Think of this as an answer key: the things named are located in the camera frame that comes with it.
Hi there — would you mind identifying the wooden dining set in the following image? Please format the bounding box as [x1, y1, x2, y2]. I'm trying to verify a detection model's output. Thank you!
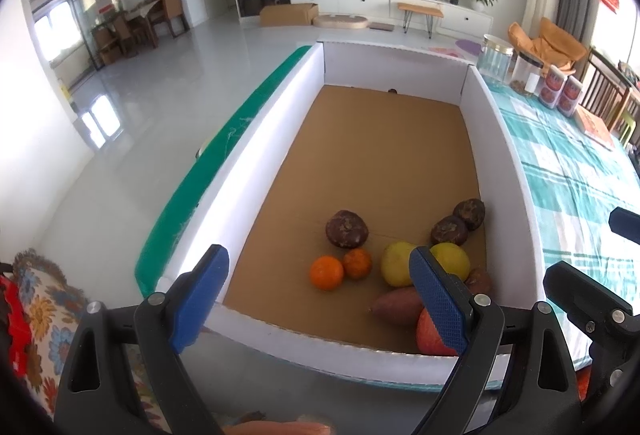
[91, 0, 190, 67]

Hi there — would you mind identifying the dark orange tangerine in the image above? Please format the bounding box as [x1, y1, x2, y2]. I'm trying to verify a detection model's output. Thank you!
[343, 248, 374, 280]

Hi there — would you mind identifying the oval beige mat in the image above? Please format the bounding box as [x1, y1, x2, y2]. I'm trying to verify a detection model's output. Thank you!
[312, 14, 370, 30]

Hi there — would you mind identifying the red apple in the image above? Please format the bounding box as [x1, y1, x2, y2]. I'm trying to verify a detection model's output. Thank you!
[416, 307, 459, 357]

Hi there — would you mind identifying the yellow-green orange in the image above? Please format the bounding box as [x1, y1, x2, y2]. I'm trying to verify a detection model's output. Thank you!
[430, 242, 472, 284]

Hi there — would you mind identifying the clear glass jar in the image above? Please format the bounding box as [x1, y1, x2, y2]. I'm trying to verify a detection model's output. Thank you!
[476, 34, 515, 86]

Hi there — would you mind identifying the person's left hand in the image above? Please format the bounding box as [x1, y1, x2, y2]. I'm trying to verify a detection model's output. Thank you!
[234, 420, 337, 435]

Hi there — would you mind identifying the small sweet potato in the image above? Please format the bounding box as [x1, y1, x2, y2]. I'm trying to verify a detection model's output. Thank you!
[465, 266, 494, 296]

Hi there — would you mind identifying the white television cabinet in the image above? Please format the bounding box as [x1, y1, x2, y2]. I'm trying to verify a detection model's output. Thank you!
[290, 0, 494, 42]

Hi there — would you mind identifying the large sweet potato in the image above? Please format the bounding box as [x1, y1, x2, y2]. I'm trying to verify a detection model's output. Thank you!
[369, 286, 426, 327]

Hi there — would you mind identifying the glass jar with label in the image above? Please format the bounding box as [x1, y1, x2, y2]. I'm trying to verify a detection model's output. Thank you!
[510, 52, 544, 95]

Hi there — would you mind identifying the wooden chair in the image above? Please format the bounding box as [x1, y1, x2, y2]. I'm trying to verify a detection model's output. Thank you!
[579, 46, 640, 128]

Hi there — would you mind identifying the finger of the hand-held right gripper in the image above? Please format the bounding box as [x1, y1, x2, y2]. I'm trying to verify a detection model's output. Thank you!
[543, 261, 640, 416]
[609, 208, 640, 246]

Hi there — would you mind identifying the white cardboard box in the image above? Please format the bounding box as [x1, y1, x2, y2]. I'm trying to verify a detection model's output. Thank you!
[135, 41, 549, 392]

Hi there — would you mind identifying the bright orange tangerine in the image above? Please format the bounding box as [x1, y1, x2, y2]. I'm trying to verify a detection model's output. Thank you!
[309, 255, 345, 291]

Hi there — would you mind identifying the purple heart mat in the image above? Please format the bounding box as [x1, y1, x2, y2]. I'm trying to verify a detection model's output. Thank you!
[427, 40, 484, 59]

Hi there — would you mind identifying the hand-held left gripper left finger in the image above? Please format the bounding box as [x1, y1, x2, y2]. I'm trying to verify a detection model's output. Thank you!
[55, 244, 231, 435]

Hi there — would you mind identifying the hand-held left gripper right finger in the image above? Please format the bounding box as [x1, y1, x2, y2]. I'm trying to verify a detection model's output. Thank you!
[408, 246, 583, 435]

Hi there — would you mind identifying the wooden bench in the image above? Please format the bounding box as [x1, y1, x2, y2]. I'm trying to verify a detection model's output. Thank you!
[397, 2, 445, 39]

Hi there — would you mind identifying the orange book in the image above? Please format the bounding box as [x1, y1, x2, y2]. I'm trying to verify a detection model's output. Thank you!
[574, 107, 616, 151]

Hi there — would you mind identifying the green stool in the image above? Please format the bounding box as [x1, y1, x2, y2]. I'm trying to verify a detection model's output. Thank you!
[617, 109, 640, 147]

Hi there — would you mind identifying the brown cardboard box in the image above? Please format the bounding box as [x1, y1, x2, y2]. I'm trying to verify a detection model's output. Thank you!
[259, 3, 320, 27]

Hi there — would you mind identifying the dark brown water chestnut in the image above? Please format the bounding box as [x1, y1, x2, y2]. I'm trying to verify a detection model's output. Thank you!
[453, 198, 486, 232]
[326, 210, 370, 249]
[431, 215, 470, 246]

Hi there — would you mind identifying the flower print cushion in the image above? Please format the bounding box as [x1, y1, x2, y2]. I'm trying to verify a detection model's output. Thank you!
[9, 249, 168, 435]

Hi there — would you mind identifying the orange cushion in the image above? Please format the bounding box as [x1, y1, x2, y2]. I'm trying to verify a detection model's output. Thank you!
[508, 18, 589, 77]

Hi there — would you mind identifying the yellow-green orange fruit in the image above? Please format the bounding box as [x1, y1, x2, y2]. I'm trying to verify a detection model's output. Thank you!
[381, 242, 419, 288]

